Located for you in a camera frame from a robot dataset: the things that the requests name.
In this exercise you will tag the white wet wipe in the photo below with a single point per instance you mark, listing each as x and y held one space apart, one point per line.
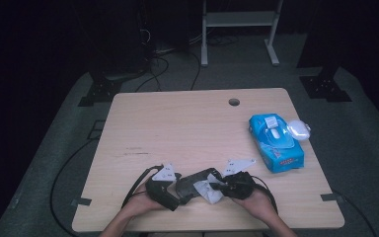
207 192

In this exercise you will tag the person's right hand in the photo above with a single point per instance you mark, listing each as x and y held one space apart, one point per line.
260 205

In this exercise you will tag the person's left hand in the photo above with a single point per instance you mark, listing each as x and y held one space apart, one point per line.
143 204

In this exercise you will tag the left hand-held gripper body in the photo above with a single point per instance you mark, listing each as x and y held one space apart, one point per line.
159 192

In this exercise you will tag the grey tape strip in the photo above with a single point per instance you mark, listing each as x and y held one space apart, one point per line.
81 201
331 197

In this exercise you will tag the blue wet wipes pack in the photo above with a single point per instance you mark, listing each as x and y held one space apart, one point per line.
281 151

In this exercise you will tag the white metal stand frame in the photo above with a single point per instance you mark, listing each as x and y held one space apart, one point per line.
240 18

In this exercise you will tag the blue toy car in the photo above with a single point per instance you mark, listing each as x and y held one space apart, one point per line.
190 184

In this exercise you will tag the black stand base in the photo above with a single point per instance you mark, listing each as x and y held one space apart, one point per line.
100 92
324 87

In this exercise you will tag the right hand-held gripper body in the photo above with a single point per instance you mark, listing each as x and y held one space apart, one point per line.
240 187

